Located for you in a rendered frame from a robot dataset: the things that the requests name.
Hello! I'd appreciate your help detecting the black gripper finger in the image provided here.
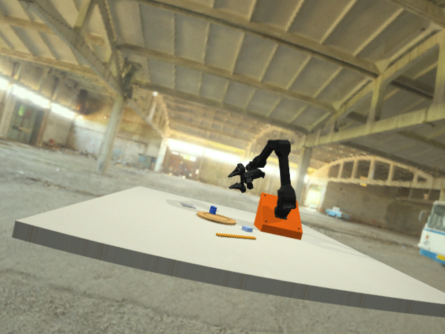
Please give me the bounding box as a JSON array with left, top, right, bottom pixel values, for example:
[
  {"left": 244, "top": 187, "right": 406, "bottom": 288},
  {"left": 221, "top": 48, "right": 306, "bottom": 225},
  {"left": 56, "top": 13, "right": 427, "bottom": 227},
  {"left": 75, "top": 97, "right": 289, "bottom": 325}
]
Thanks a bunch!
[
  {"left": 229, "top": 183, "right": 242, "bottom": 191},
  {"left": 228, "top": 167, "right": 241, "bottom": 177}
]

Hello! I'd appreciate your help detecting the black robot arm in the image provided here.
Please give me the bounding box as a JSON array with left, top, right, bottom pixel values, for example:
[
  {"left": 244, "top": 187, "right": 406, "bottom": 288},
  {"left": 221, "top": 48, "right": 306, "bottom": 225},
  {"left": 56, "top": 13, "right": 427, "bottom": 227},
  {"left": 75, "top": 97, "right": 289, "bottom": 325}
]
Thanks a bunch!
[{"left": 244, "top": 139, "right": 297, "bottom": 220}]

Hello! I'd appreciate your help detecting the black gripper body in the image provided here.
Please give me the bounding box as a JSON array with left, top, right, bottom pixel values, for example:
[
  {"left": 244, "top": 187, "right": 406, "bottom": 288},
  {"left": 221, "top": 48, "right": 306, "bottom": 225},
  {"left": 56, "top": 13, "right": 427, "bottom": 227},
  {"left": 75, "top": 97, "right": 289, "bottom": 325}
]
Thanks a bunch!
[{"left": 237, "top": 163, "right": 254, "bottom": 193}]

